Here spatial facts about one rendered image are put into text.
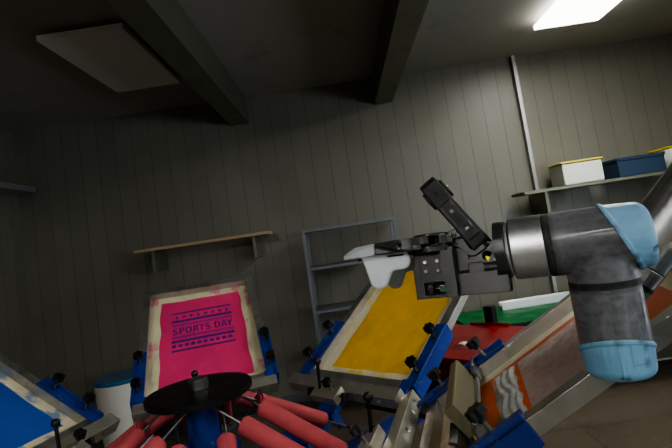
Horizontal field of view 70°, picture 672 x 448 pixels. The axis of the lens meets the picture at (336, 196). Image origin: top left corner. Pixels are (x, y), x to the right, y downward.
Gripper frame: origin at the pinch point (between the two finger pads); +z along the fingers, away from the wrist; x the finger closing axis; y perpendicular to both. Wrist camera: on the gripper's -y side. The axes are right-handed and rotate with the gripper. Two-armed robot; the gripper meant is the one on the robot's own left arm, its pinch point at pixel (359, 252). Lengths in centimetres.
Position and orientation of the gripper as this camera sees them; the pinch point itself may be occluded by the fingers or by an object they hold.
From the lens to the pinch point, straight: 69.3
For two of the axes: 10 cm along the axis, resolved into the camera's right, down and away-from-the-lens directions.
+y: 0.9, 9.7, -2.1
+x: 4.3, 1.5, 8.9
